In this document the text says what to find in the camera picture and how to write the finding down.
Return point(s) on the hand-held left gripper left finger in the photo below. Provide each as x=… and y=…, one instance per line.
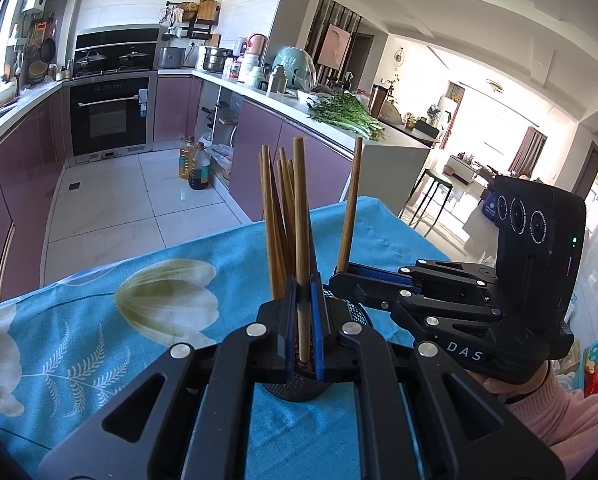
x=291, y=320

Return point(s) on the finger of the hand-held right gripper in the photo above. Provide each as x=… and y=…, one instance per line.
x=369, y=292
x=379, y=272

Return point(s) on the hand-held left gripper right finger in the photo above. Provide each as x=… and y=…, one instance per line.
x=319, y=330

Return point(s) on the black mesh utensil holder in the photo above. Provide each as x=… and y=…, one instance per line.
x=291, y=391

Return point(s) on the red-patterned wooden chopstick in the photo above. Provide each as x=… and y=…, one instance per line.
x=351, y=200

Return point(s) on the bundle of wooden chopsticks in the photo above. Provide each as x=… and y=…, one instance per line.
x=269, y=210

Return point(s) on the person's right hand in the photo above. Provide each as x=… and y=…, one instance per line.
x=509, y=385

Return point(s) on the red curtain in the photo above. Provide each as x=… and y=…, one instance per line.
x=526, y=152

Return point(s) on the green top stool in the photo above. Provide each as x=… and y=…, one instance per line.
x=436, y=176

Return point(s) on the purple base cabinets with vegetables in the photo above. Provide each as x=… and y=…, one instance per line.
x=274, y=160

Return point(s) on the green leafy vegetables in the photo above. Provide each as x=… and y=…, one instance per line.
x=346, y=112

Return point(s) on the blue floral tablecloth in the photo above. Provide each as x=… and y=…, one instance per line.
x=129, y=360

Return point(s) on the dark tumbler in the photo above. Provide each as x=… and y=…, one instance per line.
x=377, y=100

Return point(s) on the dark oil bottle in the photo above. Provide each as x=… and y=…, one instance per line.
x=200, y=172

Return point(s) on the plastic bag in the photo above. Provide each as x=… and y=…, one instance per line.
x=221, y=155

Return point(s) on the yellow oil bottle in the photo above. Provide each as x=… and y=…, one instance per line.
x=185, y=160

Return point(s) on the light green appliance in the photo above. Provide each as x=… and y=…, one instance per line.
x=294, y=67

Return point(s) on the white jar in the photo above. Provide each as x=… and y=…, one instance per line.
x=249, y=67

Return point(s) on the pink kettle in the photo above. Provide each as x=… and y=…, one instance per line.
x=255, y=45

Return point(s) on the black built-in oven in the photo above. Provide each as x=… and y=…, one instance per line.
x=111, y=120

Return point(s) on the stainless steel pot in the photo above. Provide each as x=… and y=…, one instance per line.
x=215, y=59

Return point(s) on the silver box appliance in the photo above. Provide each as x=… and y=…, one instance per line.
x=171, y=57

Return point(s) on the purple base cabinets by sink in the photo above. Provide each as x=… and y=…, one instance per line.
x=24, y=175

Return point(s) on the black cooking pot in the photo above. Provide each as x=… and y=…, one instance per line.
x=89, y=60
x=134, y=57

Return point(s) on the wooden cutting board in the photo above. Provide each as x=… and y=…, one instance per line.
x=208, y=10

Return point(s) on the black range hood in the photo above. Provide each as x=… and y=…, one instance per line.
x=116, y=40

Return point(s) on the woven basket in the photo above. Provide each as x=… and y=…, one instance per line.
x=38, y=71

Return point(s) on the hanging frying pan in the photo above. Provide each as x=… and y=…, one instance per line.
x=47, y=49

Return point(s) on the white bowl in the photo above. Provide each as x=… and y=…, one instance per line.
x=4, y=95

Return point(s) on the wall clock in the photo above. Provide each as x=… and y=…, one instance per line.
x=400, y=57

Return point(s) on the framed wall picture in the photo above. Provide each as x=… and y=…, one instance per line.
x=336, y=45

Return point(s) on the black wall rack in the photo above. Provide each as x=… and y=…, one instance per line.
x=199, y=30

